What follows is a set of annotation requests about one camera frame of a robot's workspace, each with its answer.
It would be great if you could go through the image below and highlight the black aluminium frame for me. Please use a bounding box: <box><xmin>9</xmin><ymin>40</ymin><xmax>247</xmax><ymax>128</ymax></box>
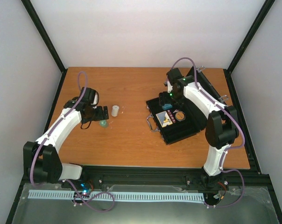
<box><xmin>5</xmin><ymin>0</ymin><xmax>282</xmax><ymax>224</ymax></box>

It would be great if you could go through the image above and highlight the white poker chip stack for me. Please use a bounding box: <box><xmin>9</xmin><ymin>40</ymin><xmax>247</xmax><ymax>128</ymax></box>
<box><xmin>111</xmin><ymin>105</ymin><xmax>120</xmax><ymax>117</ymax></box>

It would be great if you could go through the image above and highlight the playing card deck box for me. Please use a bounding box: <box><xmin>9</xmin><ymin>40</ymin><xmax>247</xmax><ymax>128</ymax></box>
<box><xmin>155</xmin><ymin>111</ymin><xmax>173</xmax><ymax>128</ymax></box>

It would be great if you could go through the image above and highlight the left controller circuit board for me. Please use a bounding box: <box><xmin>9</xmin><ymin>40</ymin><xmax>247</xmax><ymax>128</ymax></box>
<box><xmin>75</xmin><ymin>180</ymin><xmax>94</xmax><ymax>199</ymax></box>

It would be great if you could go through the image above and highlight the green poker chip stack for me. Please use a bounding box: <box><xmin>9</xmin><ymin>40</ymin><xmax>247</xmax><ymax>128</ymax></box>
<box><xmin>99</xmin><ymin>120</ymin><xmax>108</xmax><ymax>128</ymax></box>

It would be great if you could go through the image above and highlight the controller circuit board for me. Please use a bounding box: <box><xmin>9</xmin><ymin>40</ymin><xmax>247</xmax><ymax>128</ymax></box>
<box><xmin>214</xmin><ymin>182</ymin><xmax>227</xmax><ymax>201</ymax></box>
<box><xmin>75</xmin><ymin>180</ymin><xmax>94</xmax><ymax>199</ymax></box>

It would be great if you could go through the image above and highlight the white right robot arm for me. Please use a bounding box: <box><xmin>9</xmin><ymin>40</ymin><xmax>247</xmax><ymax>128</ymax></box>
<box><xmin>159</xmin><ymin>68</ymin><xmax>242</xmax><ymax>189</ymax></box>

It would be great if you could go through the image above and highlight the right controller circuit board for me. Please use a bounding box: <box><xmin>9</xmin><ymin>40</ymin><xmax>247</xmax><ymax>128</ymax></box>
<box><xmin>214</xmin><ymin>182</ymin><xmax>227</xmax><ymax>201</ymax></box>

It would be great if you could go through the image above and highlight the white slotted cable duct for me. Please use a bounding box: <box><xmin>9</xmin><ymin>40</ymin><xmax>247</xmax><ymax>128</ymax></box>
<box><xmin>28</xmin><ymin>189</ymin><xmax>204</xmax><ymax>203</ymax></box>

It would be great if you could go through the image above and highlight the black poker set case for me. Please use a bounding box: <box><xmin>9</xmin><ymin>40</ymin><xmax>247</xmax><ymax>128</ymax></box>
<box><xmin>146</xmin><ymin>70</ymin><xmax>227</xmax><ymax>144</ymax></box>

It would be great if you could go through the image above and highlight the blue poker chip stack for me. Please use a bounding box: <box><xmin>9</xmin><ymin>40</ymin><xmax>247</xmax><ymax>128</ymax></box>
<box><xmin>162</xmin><ymin>104</ymin><xmax>172</xmax><ymax>110</ymax></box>

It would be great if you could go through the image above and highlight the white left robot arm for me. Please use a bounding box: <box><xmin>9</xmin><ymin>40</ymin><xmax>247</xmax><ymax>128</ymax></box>
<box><xmin>23</xmin><ymin>87</ymin><xmax>109</xmax><ymax>188</ymax></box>

